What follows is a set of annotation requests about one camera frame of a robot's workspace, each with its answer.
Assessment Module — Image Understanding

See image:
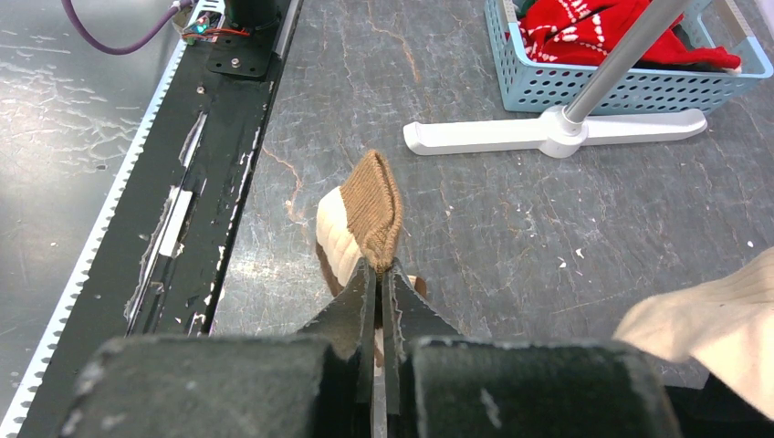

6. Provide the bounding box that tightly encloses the silver white drying rack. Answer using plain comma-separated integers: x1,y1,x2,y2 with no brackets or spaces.
403,1,707,159

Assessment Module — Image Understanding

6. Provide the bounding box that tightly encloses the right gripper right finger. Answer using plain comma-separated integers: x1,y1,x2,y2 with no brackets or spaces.
382,264,680,437

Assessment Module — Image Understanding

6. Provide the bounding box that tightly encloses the light blue plastic basket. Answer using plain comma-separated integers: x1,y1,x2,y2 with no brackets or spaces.
483,0,774,116

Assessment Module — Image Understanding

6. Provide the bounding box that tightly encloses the red sock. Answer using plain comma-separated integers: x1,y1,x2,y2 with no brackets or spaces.
519,0,742,71

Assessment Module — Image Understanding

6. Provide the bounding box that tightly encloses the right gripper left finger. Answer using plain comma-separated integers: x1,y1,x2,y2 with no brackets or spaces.
57,261,376,437

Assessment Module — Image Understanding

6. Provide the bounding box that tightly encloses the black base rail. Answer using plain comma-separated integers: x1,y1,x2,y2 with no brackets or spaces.
1,1,300,437

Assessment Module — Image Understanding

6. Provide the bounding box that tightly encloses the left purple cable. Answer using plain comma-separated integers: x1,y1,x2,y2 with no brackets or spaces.
60,0,194,57

